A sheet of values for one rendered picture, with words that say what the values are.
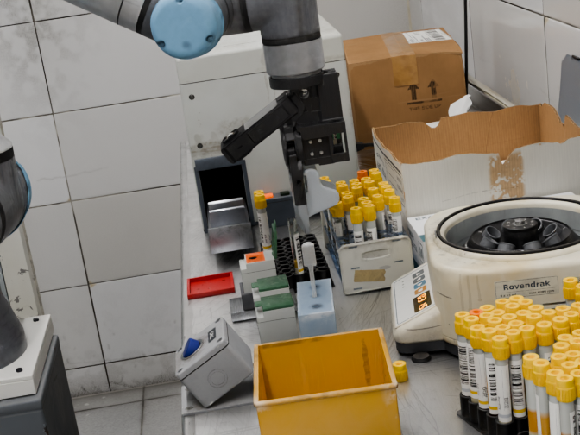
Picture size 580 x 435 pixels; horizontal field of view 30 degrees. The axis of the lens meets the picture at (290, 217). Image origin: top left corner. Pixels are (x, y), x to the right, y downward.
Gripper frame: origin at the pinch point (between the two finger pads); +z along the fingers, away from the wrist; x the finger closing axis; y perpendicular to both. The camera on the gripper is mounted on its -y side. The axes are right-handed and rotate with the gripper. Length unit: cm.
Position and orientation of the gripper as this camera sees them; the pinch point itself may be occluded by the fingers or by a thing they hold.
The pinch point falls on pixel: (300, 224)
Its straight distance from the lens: 143.4
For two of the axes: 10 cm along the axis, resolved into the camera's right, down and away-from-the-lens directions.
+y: 9.9, -1.5, 0.3
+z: 1.3, 9.4, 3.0
